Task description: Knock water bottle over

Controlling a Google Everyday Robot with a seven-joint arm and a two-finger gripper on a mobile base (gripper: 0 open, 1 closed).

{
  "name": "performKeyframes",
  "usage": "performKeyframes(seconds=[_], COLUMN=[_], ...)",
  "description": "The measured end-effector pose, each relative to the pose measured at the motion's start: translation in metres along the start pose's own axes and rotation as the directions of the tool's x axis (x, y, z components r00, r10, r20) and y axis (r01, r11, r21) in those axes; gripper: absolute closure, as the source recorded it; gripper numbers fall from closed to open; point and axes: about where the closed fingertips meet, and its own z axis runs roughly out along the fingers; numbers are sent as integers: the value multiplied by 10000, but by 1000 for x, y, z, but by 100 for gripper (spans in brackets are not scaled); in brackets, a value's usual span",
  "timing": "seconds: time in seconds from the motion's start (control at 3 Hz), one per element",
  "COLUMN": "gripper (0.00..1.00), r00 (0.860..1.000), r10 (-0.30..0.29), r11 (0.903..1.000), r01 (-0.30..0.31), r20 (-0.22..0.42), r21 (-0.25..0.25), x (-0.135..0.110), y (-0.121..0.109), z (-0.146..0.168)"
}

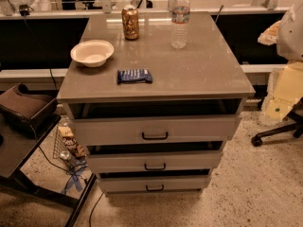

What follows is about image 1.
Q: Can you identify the clear plastic water bottle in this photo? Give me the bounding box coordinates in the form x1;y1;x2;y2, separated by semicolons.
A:
171;0;190;49

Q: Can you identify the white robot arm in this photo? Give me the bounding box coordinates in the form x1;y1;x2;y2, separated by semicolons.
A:
276;0;303;61

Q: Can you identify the grey drawer cabinet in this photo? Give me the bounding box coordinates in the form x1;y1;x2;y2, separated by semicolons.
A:
58;12;255;182

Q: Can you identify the blue snack bar wrapper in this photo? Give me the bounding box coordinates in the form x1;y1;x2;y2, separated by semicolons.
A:
116;69;152;84

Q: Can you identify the white paper bowl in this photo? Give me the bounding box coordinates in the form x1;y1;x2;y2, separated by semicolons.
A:
70;40;115;68

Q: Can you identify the gold soda can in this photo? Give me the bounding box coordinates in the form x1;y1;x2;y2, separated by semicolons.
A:
121;5;139;40

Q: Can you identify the black side table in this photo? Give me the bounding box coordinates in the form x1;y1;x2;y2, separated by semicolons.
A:
0;113;96;227

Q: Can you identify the top drawer with handle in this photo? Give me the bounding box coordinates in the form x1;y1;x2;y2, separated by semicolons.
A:
70;114;241;146

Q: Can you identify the drawer with handle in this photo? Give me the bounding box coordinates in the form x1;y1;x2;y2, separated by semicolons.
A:
70;114;241;146
98;176;211;194
87;151;223;173

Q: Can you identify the middle drawer with handle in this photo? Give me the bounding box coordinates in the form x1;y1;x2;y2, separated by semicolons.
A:
87;151;223;173

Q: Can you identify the bottom drawer with handle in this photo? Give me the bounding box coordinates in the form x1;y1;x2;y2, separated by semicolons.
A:
98;176;211;194

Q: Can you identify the wire basket with snacks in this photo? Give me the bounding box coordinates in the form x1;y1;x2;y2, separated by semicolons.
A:
53;122;86;169

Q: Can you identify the black power cable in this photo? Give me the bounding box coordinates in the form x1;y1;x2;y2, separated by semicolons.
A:
88;191;105;227

